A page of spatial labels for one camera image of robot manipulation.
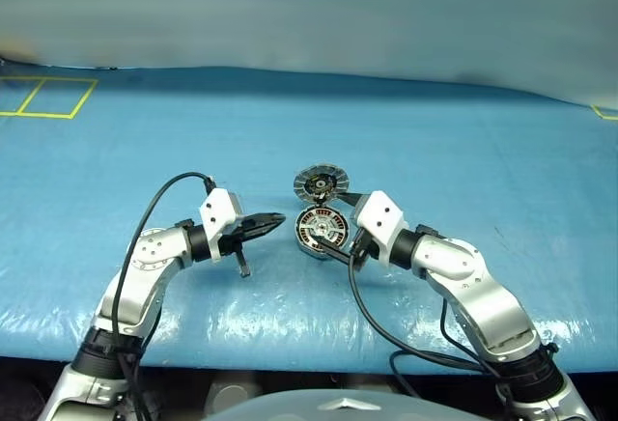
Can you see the motor housing with copper windings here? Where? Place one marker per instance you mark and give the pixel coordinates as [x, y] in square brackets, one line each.
[309, 250]

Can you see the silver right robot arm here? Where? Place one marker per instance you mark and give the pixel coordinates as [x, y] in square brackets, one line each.
[487, 295]

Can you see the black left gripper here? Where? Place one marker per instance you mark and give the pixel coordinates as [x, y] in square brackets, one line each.
[231, 244]

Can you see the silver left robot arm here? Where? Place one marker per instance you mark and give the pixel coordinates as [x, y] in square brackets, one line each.
[149, 252]

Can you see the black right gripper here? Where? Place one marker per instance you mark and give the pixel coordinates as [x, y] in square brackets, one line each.
[361, 247]

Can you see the grey round disc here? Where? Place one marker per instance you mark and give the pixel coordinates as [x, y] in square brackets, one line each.
[227, 394]

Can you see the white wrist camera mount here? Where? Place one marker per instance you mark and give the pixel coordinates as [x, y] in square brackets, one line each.
[381, 220]
[219, 220]

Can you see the silver spoked rotor black rim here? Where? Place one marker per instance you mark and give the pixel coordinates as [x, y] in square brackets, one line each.
[322, 225]

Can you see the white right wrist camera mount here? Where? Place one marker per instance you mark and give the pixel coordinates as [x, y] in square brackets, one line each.
[381, 220]

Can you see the grey robot torso with emblem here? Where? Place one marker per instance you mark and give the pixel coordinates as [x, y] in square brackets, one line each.
[270, 409]

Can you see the blue plastic table cover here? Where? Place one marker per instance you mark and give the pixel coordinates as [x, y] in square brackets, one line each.
[458, 160]

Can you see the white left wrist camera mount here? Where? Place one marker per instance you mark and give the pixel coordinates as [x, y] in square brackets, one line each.
[219, 220]

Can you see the round finned motor housing lid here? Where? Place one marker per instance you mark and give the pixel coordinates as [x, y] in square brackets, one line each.
[308, 180]

